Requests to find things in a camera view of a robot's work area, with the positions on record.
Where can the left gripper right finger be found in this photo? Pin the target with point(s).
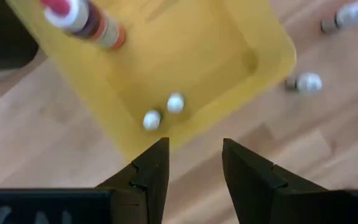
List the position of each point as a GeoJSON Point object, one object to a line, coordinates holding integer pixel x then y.
{"type": "Point", "coordinates": [253, 186]}

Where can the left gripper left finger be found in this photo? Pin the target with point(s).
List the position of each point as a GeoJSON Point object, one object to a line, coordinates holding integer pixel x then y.
{"type": "Point", "coordinates": [148, 186]}

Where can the white ball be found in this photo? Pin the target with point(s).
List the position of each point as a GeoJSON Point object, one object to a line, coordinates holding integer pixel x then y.
{"type": "Point", "coordinates": [353, 14]}
{"type": "Point", "coordinates": [175, 103]}
{"type": "Point", "coordinates": [151, 119]}

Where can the small white-capped dropper bottle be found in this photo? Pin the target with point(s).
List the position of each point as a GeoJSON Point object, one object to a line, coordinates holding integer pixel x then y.
{"type": "Point", "coordinates": [309, 83]}

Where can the tall red coloring bottle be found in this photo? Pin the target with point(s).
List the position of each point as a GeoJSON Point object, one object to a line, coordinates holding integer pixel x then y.
{"type": "Point", "coordinates": [82, 21]}

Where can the translucent yellow plastic bin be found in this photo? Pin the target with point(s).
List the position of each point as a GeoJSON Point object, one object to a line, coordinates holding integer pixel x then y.
{"type": "Point", "coordinates": [197, 46]}

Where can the leafy tree in black pot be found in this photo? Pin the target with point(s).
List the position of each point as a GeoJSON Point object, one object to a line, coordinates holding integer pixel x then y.
{"type": "Point", "coordinates": [2, 37]}

